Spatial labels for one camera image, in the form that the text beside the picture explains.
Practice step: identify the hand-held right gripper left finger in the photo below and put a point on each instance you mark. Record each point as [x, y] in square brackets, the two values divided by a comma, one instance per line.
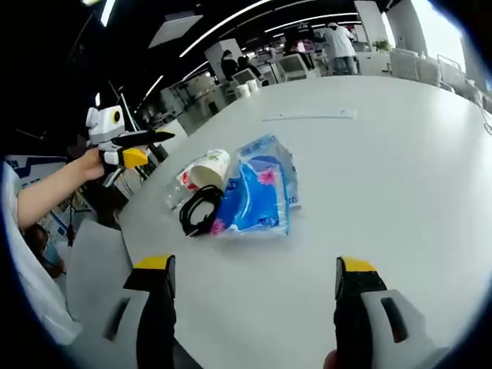
[153, 307]

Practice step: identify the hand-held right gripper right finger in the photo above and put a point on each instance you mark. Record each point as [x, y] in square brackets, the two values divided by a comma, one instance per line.
[357, 307]

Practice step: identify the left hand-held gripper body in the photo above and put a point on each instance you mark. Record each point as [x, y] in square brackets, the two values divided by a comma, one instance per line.
[103, 127]

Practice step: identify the clear red-print plastic packet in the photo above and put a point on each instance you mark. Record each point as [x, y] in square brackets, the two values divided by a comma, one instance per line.
[178, 188]

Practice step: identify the floral paper cup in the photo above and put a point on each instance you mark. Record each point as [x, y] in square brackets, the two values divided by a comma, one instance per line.
[209, 169]

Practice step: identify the blue tissue packet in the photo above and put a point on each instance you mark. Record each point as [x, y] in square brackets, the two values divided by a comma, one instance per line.
[253, 196]

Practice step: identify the clear plastic ruler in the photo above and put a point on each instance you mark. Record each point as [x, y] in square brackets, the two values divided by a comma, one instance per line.
[311, 114]

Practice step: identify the white tabletop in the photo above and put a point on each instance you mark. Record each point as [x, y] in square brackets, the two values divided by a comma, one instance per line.
[384, 184]

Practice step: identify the person's left hand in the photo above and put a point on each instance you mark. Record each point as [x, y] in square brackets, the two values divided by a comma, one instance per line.
[90, 164]

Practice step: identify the person's right hand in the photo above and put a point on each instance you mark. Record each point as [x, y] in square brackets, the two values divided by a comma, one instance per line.
[330, 360]

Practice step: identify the blue white sign board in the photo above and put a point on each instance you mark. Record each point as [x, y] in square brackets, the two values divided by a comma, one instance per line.
[27, 173]

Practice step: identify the stack of white paper cups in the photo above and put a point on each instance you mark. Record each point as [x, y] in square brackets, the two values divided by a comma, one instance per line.
[248, 89]

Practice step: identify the white computer monitor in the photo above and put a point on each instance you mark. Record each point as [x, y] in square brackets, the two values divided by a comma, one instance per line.
[296, 67]
[246, 77]

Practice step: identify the white mesh chair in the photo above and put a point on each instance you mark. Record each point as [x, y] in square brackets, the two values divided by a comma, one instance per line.
[449, 71]
[407, 65]

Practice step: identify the green potted plant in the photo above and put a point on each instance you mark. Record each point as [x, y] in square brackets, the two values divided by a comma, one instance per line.
[382, 45]

